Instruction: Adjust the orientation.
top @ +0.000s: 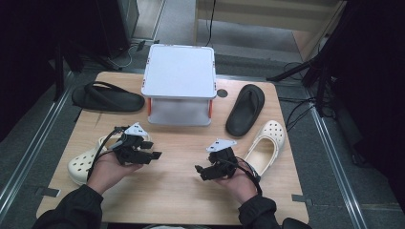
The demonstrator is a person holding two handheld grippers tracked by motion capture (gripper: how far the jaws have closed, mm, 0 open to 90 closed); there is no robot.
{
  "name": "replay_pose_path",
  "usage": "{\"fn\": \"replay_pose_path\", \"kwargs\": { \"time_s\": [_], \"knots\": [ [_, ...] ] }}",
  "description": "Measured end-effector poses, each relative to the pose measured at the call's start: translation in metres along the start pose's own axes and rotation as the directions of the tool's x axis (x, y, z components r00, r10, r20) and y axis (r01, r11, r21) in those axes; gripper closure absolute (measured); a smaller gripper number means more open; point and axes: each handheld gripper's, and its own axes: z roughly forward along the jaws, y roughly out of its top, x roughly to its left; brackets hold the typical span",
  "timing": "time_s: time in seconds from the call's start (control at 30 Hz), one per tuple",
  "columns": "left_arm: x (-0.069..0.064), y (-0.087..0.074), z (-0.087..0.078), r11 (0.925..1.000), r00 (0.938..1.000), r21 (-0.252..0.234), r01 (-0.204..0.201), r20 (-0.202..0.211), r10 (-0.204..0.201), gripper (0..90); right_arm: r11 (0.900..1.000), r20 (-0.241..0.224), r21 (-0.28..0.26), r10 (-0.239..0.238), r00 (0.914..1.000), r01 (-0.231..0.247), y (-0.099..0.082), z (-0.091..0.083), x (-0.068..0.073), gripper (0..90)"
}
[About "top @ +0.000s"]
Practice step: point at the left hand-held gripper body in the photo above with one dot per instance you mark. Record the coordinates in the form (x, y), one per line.
(132, 149)

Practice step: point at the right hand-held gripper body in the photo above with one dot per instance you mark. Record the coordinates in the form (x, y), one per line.
(224, 162)

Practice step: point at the black flip-flop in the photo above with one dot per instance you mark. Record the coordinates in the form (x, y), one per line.
(121, 101)
(242, 120)

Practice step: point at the cream clog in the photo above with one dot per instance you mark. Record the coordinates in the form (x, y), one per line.
(273, 130)
(81, 163)

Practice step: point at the white shoe rack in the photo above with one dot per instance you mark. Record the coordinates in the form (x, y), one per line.
(178, 73)

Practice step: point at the person's right hand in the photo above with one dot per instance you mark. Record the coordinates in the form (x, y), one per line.
(240, 189)

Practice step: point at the person's left hand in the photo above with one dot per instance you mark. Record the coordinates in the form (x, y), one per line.
(106, 173)

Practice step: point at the grey tape piece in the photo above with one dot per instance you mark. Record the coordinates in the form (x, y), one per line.
(301, 198)
(47, 191)

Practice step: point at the black metal stand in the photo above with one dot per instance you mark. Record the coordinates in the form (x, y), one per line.
(59, 73)

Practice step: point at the dark cabinet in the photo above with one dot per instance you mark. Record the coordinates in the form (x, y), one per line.
(117, 25)

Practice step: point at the black tripod stand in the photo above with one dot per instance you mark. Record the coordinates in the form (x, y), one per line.
(321, 63)

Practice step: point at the dark curtain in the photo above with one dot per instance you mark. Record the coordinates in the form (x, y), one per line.
(379, 79)
(28, 47)

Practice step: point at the beige wooden furniture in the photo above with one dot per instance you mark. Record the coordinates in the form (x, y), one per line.
(270, 16)

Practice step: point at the metal floor rail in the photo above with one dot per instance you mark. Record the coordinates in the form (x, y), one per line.
(337, 171)
(35, 146)

